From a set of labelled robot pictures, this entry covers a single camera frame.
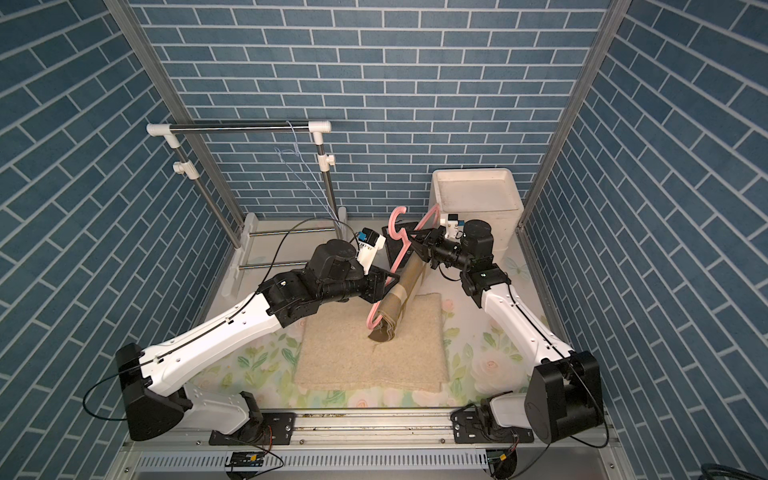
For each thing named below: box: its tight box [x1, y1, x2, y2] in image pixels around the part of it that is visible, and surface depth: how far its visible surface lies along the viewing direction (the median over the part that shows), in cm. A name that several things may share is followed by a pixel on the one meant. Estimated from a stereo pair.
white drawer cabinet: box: [429, 168, 525, 263], surface depth 98 cm
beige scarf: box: [294, 292, 450, 393], surface depth 86 cm
